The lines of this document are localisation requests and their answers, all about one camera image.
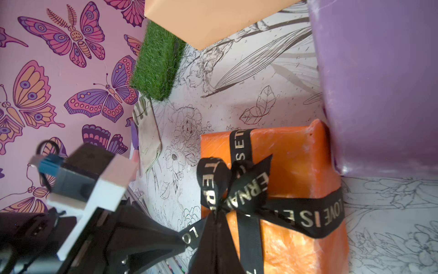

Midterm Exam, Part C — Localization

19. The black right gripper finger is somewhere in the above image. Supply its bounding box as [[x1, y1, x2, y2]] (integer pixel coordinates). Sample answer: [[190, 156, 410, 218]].
[[189, 212, 245, 274]]

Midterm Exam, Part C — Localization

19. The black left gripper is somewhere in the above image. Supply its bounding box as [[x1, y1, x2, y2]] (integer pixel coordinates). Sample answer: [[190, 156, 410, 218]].
[[1, 205, 186, 274]]

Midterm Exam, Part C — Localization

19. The black printed ribbon bow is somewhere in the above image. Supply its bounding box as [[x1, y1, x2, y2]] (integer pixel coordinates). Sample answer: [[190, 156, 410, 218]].
[[177, 128, 346, 274]]

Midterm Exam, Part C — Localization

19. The orange gift box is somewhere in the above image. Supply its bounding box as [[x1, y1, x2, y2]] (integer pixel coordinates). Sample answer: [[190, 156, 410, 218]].
[[200, 119, 350, 274]]

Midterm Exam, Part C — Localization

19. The lilac gift box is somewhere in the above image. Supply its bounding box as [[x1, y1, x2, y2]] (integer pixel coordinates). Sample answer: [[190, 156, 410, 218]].
[[308, 1, 438, 179]]

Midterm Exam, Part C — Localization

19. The green artificial grass mat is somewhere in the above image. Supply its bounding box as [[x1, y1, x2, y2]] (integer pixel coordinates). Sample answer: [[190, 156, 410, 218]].
[[130, 21, 186, 101]]

